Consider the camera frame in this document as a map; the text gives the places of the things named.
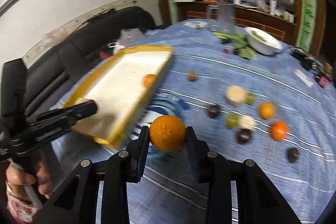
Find white plastic bag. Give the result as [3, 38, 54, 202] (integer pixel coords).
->
[241, 0, 269, 13]

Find black electronic devices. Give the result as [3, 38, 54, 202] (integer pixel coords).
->
[291, 47, 324, 73]

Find white paper card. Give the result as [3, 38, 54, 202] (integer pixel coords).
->
[293, 69, 313, 88]

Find blue plaid tablecloth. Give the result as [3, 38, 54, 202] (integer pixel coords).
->
[47, 18, 336, 224]

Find clear plastic bag on sofa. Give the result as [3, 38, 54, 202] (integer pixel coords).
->
[107, 28, 145, 54]

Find yellow white tray box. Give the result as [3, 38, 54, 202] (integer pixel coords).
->
[64, 45, 174, 149]

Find small orange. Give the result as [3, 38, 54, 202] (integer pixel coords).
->
[142, 74, 156, 88]

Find clear glass pitcher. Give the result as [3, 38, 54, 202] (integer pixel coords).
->
[207, 2, 235, 35]

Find dark purple plum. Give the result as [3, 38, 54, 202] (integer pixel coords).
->
[207, 104, 221, 119]

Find green grape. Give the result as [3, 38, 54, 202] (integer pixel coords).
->
[226, 114, 239, 129]
[245, 93, 255, 105]

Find black leather sofa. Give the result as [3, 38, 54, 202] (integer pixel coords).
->
[2, 6, 158, 119]

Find white peeled fruit chunk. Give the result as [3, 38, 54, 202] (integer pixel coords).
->
[225, 85, 247, 106]

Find wooden sideboard cabinet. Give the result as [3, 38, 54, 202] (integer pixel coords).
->
[177, 1, 297, 46]

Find orange mandarin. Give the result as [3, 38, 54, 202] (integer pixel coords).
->
[149, 115, 186, 152]

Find green leafy vegetable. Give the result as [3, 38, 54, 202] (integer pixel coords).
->
[213, 31, 256, 60]

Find dark orange tangerine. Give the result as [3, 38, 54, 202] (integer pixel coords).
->
[270, 120, 288, 141]

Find floral sleeve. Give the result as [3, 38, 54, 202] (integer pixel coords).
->
[6, 183, 39, 223]

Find brown longan fruit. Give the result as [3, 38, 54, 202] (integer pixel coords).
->
[187, 72, 197, 82]

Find left hand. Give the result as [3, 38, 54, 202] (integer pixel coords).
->
[6, 154, 52, 201]

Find red black small box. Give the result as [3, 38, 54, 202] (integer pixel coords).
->
[315, 75, 330, 88]

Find white bowl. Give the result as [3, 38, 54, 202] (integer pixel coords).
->
[244, 27, 282, 56]

